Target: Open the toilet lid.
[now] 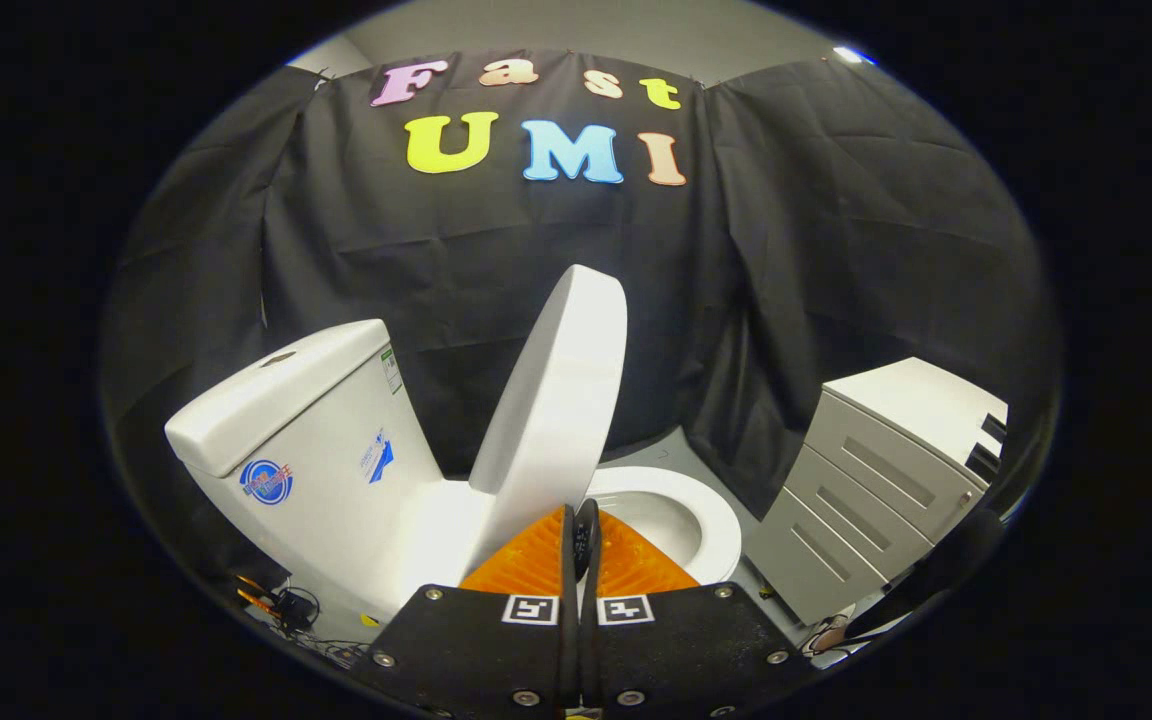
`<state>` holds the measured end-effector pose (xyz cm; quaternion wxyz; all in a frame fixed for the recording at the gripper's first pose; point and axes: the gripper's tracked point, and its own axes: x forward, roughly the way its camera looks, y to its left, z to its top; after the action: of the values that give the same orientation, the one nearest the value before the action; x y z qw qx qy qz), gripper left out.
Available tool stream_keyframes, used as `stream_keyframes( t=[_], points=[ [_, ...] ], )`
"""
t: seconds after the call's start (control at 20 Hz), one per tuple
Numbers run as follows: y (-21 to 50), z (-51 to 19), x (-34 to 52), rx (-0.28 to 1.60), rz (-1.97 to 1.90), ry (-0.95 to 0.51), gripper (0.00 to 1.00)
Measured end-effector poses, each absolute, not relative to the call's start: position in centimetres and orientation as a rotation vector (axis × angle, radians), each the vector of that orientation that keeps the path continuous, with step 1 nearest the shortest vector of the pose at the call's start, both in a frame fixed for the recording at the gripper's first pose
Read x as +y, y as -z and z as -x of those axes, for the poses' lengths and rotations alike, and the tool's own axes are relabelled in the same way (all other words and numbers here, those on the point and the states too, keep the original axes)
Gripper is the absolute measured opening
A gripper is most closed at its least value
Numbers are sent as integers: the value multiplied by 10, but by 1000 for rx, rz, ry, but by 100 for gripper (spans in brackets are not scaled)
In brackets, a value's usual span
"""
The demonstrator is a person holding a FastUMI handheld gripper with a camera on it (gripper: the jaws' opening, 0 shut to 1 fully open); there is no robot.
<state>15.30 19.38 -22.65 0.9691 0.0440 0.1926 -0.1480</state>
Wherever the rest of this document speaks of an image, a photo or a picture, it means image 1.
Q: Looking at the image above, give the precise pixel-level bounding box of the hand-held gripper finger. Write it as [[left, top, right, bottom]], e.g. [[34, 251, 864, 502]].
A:
[[351, 504, 583, 719], [580, 500, 819, 719]]

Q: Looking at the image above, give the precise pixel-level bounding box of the white toilet lid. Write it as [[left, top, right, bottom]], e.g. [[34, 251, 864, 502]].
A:
[[466, 264, 629, 583]]

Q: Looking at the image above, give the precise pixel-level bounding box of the white ceramic toilet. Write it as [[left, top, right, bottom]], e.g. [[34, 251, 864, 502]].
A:
[[164, 318, 744, 643]]

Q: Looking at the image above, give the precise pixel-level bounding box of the grey drawer cabinet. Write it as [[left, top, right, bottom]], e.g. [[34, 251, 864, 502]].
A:
[[744, 357, 1011, 629]]

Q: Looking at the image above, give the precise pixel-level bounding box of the black backdrop cloth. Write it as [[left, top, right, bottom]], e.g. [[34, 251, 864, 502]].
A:
[[101, 48, 1063, 593]]

